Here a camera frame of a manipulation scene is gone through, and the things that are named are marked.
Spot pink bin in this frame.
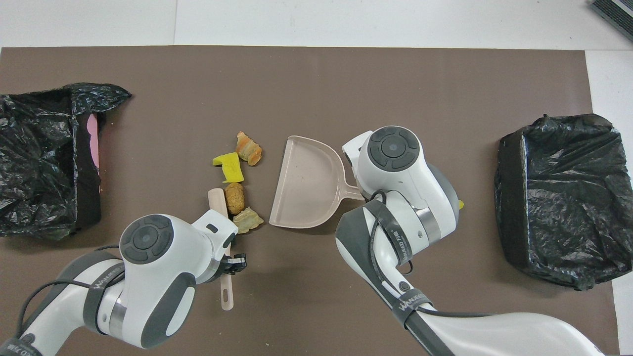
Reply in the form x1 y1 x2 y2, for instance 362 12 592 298
86 114 102 193

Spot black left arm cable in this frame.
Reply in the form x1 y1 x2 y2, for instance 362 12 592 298
15 245 125 342

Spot notched yellow sponge piece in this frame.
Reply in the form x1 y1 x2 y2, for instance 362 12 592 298
213 152 245 184

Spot brown oval toy bread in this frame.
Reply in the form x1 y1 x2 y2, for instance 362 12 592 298
224 182 246 215

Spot dark ribbed panel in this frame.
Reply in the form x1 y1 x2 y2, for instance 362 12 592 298
591 0 633 43

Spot brown table mat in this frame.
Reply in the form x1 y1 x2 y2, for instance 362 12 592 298
0 45 620 356

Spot beige plastic dustpan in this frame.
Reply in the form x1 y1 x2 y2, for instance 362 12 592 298
269 135 364 229

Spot toy croissant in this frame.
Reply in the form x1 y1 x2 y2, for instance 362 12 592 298
236 131 263 167

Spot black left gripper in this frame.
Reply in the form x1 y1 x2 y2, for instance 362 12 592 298
217 249 247 278

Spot black plastic trash bag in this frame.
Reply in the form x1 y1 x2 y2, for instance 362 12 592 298
495 114 633 291
0 83 132 241

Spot beige hand brush black bristles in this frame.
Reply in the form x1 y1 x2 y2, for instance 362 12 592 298
207 188 234 312

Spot pale lumpy toy bread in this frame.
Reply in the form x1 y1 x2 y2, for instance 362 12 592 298
232 207 265 234

